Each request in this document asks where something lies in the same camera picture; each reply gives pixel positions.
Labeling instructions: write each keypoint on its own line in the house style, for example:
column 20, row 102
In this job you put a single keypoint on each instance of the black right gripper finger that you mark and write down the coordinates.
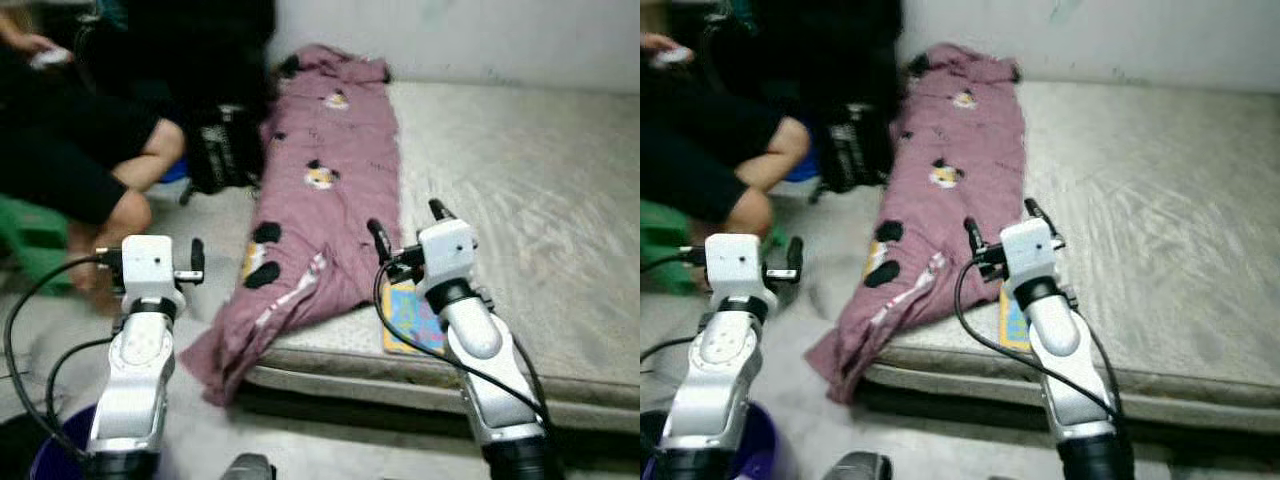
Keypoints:
column 381, row 240
column 1037, row 211
column 441, row 210
column 974, row 236

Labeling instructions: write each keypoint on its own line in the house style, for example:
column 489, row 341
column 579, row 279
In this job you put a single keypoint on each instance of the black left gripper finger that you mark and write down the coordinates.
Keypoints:
column 198, row 256
column 794, row 256

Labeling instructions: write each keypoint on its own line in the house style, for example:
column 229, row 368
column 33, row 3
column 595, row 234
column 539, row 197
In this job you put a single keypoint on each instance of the colourful children's book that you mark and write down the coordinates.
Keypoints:
column 1012, row 320
column 405, row 320

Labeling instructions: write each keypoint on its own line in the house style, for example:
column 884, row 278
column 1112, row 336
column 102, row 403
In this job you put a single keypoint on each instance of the pink cartoon print blanket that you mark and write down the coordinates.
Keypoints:
column 950, row 230
column 330, row 220

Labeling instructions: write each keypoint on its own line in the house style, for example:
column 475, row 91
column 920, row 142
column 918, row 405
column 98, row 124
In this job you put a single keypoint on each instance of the white quilted mattress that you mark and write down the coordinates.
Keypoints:
column 1150, row 200
column 520, row 200

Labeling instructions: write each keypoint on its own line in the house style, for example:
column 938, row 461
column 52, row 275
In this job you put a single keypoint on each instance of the blue plastic container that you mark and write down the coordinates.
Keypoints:
column 176, row 174
column 802, row 168

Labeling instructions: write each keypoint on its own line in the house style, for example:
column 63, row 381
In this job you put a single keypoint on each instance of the black bag with white print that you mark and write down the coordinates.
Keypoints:
column 225, row 150
column 855, row 148

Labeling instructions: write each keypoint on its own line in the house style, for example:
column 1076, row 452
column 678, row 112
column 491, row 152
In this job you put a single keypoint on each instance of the green plastic stool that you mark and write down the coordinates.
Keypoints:
column 30, row 245
column 665, row 245

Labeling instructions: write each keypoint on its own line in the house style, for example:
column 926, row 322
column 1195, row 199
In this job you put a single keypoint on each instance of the person in black clothes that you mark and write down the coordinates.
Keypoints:
column 60, row 150
column 700, row 150

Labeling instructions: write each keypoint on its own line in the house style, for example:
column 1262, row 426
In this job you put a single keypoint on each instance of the purple plastic bucket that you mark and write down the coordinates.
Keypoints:
column 60, row 460
column 770, row 450

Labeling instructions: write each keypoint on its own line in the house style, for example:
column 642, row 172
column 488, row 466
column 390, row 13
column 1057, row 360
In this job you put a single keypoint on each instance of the silver left robot leg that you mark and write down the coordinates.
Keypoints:
column 858, row 468
column 248, row 468

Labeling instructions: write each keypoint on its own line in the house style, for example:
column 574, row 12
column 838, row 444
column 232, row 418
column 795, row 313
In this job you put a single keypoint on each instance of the small white handheld device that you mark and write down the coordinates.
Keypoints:
column 672, row 57
column 50, row 58

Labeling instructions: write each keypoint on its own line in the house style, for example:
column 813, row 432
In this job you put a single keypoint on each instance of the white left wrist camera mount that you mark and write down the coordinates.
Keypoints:
column 738, row 266
column 150, row 268

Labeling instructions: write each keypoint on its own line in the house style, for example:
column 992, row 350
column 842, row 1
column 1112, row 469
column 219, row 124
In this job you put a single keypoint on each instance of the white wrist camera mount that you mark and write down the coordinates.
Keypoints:
column 150, row 268
column 1030, row 252
column 738, row 266
column 447, row 255

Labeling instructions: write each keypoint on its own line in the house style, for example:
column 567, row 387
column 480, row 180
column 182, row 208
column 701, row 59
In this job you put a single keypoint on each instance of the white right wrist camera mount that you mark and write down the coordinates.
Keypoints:
column 1030, row 252
column 447, row 255

